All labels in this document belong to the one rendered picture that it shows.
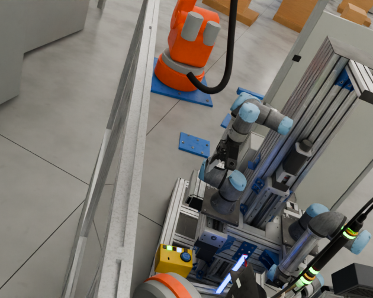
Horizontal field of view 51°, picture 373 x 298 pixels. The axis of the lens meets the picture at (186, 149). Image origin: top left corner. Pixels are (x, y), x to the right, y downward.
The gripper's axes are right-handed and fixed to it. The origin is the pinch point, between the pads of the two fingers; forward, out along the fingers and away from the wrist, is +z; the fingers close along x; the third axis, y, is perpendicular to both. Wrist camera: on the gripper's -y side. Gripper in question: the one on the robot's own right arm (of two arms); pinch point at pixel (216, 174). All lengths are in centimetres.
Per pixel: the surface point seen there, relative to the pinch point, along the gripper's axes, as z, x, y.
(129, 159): -57, 48, -73
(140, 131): -57, 46, -63
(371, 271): 23, -92, -14
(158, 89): 144, -8, 318
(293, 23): 133, -334, 813
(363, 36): -46, -101, 128
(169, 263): 41.3, 8.0, -19.4
